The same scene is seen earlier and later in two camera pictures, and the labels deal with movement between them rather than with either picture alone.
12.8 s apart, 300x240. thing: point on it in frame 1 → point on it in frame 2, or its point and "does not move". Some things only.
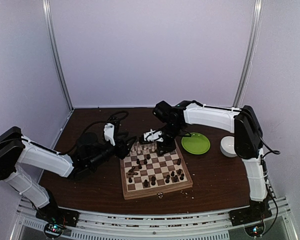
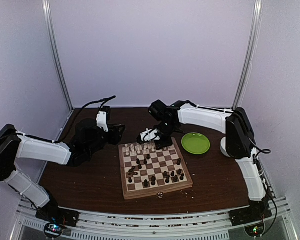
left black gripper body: [121, 152] → [114, 140]
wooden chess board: [149, 170] does not move
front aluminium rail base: [29, 226] does not move
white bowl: [227, 147] does not move
